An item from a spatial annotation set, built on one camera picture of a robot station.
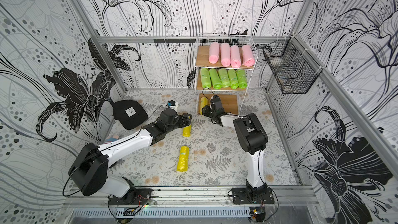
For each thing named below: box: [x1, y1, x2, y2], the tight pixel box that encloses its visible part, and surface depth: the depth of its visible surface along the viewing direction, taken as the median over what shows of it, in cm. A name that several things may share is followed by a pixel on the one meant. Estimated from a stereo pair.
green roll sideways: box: [235, 69, 248, 90], surface depth 86 cm
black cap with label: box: [109, 99, 149, 131], surface depth 101 cm
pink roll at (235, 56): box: [230, 45, 242, 69], surface depth 74 cm
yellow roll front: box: [176, 145, 190, 173], surface depth 83 cm
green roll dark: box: [209, 68, 223, 90], surface depth 88 cm
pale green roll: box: [218, 68, 231, 89], surface depth 88 cm
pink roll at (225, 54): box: [220, 42, 231, 67], surface depth 76 cm
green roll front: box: [227, 68, 239, 90], surface depth 87 cm
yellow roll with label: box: [200, 96, 209, 115], surface depth 107 cm
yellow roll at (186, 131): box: [182, 124, 192, 138], surface depth 95 cm
